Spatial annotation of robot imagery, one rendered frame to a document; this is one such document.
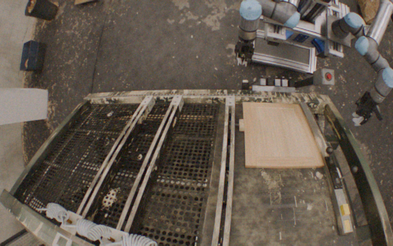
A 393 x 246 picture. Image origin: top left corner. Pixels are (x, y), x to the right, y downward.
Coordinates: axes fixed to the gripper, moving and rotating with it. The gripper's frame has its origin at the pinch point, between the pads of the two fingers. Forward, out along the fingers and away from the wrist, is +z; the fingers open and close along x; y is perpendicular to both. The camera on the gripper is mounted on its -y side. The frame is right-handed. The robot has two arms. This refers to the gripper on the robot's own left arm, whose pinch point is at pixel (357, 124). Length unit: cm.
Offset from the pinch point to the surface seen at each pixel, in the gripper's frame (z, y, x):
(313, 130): 23.7, 17.2, -4.1
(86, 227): -9, 83, 95
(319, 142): 20.6, 13.4, 5.6
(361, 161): 14.0, -14.8, 9.9
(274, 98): 33, 48, -26
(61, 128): 30, 182, 75
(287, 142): 24.6, 31.6, 11.3
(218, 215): 8, 49, 65
